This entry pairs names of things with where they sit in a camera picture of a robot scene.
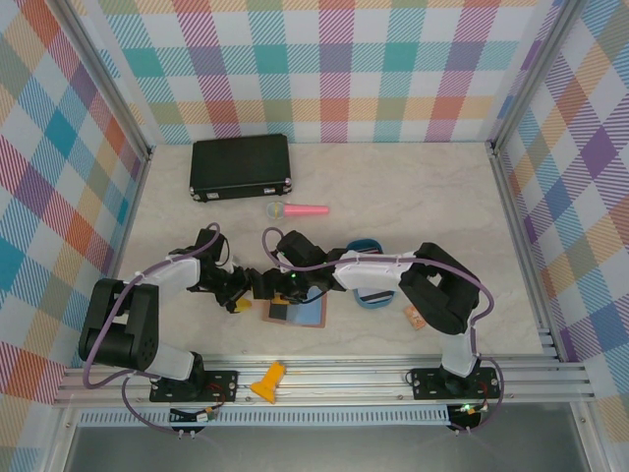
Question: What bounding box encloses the blue oval card tray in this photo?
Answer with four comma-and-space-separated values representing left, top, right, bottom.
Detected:
346, 237, 395, 312

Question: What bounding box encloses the small orange printed card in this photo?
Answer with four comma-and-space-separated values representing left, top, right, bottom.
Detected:
402, 304, 429, 332

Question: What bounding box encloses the pink toy microphone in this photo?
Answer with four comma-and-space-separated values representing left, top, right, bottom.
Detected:
265, 201, 330, 221

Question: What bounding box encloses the yellow spare gripper finger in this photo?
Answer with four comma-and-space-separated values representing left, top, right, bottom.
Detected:
249, 361, 288, 405

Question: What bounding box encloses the black hard case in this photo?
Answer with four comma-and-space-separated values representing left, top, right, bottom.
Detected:
189, 133, 295, 203

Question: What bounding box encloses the grey metal panel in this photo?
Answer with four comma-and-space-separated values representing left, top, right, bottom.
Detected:
63, 425, 591, 472

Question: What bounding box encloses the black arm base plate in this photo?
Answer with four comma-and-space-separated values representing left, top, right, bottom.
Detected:
148, 368, 241, 404
409, 366, 503, 402

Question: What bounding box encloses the aluminium mounting rail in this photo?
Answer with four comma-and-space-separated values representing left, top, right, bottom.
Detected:
52, 354, 597, 408

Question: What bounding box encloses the white slotted cable duct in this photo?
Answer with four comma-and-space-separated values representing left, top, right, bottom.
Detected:
78, 405, 452, 428

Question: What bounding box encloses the aluminium table edge rail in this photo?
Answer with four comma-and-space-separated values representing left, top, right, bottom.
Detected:
87, 147, 154, 368
486, 142, 564, 363

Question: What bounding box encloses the aluminium frame post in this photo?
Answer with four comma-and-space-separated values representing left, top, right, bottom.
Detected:
51, 0, 154, 161
485, 0, 587, 159

